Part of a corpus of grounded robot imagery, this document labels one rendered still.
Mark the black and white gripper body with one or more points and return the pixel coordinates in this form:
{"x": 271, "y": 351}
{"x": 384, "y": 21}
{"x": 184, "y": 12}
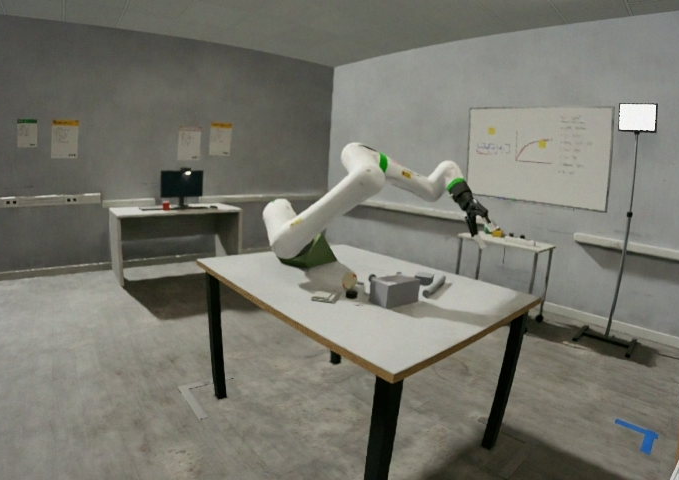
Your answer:
{"x": 464, "y": 202}

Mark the long grey metal bar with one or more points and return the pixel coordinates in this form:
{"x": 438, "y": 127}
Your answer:
{"x": 432, "y": 287}

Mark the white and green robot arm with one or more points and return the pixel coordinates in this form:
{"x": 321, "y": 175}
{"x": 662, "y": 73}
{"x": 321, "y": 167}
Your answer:
{"x": 366, "y": 179}

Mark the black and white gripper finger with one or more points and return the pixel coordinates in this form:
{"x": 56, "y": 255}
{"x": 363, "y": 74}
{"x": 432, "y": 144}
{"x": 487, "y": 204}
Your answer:
{"x": 474, "y": 231}
{"x": 482, "y": 210}

